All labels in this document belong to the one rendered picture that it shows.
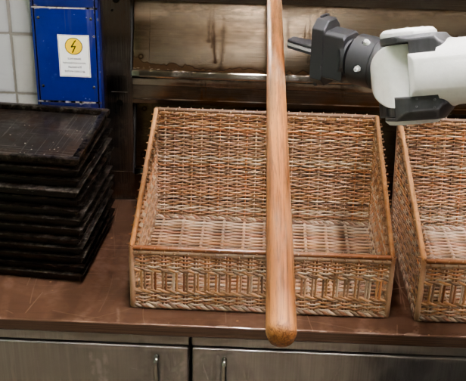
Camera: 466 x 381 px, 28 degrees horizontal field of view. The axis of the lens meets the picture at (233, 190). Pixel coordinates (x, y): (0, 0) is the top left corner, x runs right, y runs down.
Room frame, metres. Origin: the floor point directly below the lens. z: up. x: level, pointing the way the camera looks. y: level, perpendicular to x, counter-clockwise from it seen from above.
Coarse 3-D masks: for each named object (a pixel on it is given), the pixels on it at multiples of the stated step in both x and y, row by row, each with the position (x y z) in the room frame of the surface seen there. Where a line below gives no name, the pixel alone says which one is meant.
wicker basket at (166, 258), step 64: (192, 128) 2.08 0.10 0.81; (256, 128) 2.08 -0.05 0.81; (320, 128) 2.07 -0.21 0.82; (256, 192) 2.04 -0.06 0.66; (320, 192) 2.03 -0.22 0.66; (384, 192) 1.81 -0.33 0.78; (192, 256) 1.63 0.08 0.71; (256, 256) 1.62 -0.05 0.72; (320, 256) 1.62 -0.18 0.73; (384, 256) 1.62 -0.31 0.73
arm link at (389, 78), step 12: (384, 48) 1.21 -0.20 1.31; (396, 48) 1.19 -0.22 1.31; (408, 48) 1.19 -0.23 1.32; (372, 60) 1.23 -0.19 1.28; (384, 60) 1.20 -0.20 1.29; (396, 60) 1.19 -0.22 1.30; (372, 72) 1.23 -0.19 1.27; (384, 72) 1.20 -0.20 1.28; (396, 72) 1.18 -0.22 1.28; (408, 72) 1.18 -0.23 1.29; (372, 84) 1.23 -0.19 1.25; (384, 84) 1.20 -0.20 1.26; (396, 84) 1.18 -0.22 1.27; (408, 84) 1.17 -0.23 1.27; (384, 96) 1.19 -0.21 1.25; (396, 96) 1.17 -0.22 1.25; (408, 96) 1.16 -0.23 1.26; (384, 108) 1.19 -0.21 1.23
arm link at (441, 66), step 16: (384, 32) 1.22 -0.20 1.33; (400, 32) 1.20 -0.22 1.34; (416, 32) 1.19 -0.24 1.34; (432, 32) 1.16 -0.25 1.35; (416, 48) 1.16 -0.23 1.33; (432, 48) 1.15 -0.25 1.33; (448, 48) 1.13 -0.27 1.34; (464, 48) 1.12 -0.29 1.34; (416, 64) 1.14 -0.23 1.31; (432, 64) 1.13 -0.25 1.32; (448, 64) 1.12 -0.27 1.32; (464, 64) 1.11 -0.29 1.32; (416, 80) 1.13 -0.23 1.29; (432, 80) 1.12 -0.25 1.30; (448, 80) 1.11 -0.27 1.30; (464, 80) 1.10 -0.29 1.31; (416, 96) 1.14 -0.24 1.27; (432, 96) 1.13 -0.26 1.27; (448, 96) 1.11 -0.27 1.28; (464, 96) 1.11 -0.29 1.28; (400, 112) 1.15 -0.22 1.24; (416, 112) 1.13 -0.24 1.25; (432, 112) 1.12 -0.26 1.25; (448, 112) 1.14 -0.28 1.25
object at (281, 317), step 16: (272, 0) 1.80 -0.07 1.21; (272, 16) 1.70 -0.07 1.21; (272, 32) 1.60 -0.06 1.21; (272, 48) 1.51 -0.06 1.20; (272, 64) 1.43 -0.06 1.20; (272, 80) 1.36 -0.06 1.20; (272, 96) 1.29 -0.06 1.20; (272, 112) 1.23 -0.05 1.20; (272, 128) 1.18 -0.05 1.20; (272, 144) 1.12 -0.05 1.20; (272, 160) 1.07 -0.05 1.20; (288, 160) 1.09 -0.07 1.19; (272, 176) 1.03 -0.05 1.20; (288, 176) 1.04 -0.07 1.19; (272, 192) 0.99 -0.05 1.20; (288, 192) 0.99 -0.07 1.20; (272, 208) 0.95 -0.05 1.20; (288, 208) 0.95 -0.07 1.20; (272, 224) 0.91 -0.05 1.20; (288, 224) 0.91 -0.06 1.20; (272, 240) 0.87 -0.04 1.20; (288, 240) 0.87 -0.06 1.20; (272, 256) 0.84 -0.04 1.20; (288, 256) 0.84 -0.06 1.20; (272, 272) 0.81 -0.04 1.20; (288, 272) 0.81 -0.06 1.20; (272, 288) 0.78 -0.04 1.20; (288, 288) 0.78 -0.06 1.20; (272, 304) 0.75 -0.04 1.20; (288, 304) 0.75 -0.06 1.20; (272, 320) 0.72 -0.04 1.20; (288, 320) 0.72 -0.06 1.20; (272, 336) 0.71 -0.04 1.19; (288, 336) 0.71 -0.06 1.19
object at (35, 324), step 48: (0, 288) 1.69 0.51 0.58; (48, 288) 1.70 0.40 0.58; (96, 288) 1.70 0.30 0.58; (0, 336) 1.59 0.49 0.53; (48, 336) 1.59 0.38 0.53; (96, 336) 1.59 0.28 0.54; (144, 336) 1.58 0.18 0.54; (192, 336) 1.57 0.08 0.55; (240, 336) 1.57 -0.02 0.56; (336, 336) 1.56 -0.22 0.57; (384, 336) 1.56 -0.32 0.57; (432, 336) 1.56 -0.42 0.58
